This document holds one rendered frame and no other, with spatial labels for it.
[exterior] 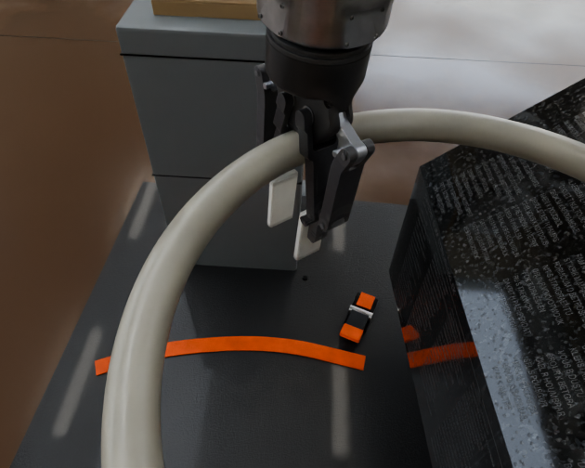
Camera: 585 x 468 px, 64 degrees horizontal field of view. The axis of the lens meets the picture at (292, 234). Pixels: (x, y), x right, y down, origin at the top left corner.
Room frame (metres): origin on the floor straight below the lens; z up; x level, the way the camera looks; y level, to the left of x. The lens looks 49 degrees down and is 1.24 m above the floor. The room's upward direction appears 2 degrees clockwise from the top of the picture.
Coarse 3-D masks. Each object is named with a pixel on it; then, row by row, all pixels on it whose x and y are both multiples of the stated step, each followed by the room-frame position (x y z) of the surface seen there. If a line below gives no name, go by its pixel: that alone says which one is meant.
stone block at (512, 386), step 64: (576, 128) 0.62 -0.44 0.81; (448, 192) 0.63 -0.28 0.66; (512, 192) 0.56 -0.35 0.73; (576, 192) 0.50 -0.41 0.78; (448, 256) 0.49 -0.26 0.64; (512, 256) 0.44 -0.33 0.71; (576, 256) 0.40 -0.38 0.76; (448, 320) 0.41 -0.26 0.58; (512, 320) 0.34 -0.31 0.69; (576, 320) 0.31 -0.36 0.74; (448, 384) 0.33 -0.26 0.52; (512, 384) 0.26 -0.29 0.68; (576, 384) 0.24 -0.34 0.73; (448, 448) 0.24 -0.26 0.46; (512, 448) 0.18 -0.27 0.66; (576, 448) 0.17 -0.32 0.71
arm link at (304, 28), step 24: (264, 0) 0.30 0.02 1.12; (288, 0) 0.28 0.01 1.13; (312, 0) 0.28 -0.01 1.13; (336, 0) 0.28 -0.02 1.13; (360, 0) 0.28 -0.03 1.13; (384, 0) 0.29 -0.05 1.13; (288, 24) 0.28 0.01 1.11; (312, 24) 0.28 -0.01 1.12; (336, 24) 0.28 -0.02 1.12; (360, 24) 0.28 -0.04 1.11; (384, 24) 0.30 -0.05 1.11; (312, 48) 0.29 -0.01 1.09; (336, 48) 0.28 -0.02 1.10
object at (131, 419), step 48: (288, 144) 0.30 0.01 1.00; (480, 144) 0.35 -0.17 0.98; (528, 144) 0.34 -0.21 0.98; (576, 144) 0.34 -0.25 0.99; (240, 192) 0.25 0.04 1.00; (192, 240) 0.20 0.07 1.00; (144, 288) 0.16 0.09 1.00; (144, 336) 0.13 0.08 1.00; (144, 384) 0.10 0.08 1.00; (144, 432) 0.08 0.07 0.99
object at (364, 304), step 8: (360, 296) 0.82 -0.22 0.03; (368, 296) 0.82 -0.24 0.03; (352, 304) 0.80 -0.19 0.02; (360, 304) 0.79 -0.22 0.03; (368, 304) 0.79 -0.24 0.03; (376, 304) 0.80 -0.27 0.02; (352, 312) 0.75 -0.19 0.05; (360, 312) 0.75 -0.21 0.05; (368, 312) 0.75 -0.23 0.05; (344, 320) 0.74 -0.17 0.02; (352, 320) 0.72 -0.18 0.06; (360, 320) 0.72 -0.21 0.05; (368, 320) 0.74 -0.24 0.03; (344, 328) 0.68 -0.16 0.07; (352, 328) 0.69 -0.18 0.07; (360, 328) 0.69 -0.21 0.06; (344, 336) 0.66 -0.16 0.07; (352, 336) 0.66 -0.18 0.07; (360, 336) 0.66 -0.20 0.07
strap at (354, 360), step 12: (228, 336) 0.67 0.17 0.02; (240, 336) 0.67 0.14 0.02; (252, 336) 0.67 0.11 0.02; (168, 348) 0.62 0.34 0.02; (180, 348) 0.63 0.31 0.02; (192, 348) 0.63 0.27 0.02; (204, 348) 0.63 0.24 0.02; (216, 348) 0.63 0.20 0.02; (228, 348) 0.63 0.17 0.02; (240, 348) 0.63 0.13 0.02; (252, 348) 0.63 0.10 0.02; (264, 348) 0.64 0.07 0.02; (276, 348) 0.64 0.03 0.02; (288, 348) 0.64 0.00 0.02; (300, 348) 0.64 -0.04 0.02; (312, 348) 0.64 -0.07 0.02; (324, 348) 0.64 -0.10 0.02; (96, 360) 0.58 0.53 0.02; (108, 360) 0.58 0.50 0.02; (324, 360) 0.61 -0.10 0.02; (336, 360) 0.61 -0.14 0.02; (348, 360) 0.61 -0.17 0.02; (360, 360) 0.61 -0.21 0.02; (96, 372) 0.54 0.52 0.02
